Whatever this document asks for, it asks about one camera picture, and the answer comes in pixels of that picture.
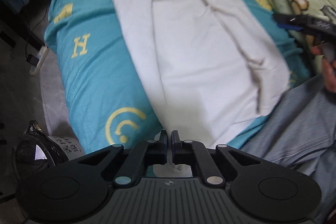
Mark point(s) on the black plastic bag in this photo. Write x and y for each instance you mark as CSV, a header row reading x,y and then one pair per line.
x,y
35,152

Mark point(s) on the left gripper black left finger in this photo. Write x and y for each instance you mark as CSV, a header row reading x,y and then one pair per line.
x,y
143,155

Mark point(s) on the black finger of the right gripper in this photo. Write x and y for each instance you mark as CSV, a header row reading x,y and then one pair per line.
x,y
299,19
290,26

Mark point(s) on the white power strip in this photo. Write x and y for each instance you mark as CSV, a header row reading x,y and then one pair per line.
x,y
37,61

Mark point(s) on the person's right hand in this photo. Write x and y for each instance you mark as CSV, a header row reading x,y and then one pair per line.
x,y
327,70

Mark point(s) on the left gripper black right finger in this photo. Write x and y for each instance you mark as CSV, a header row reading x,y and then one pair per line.
x,y
197,156

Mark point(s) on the white t-shirt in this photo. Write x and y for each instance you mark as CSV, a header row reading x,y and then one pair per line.
x,y
208,67

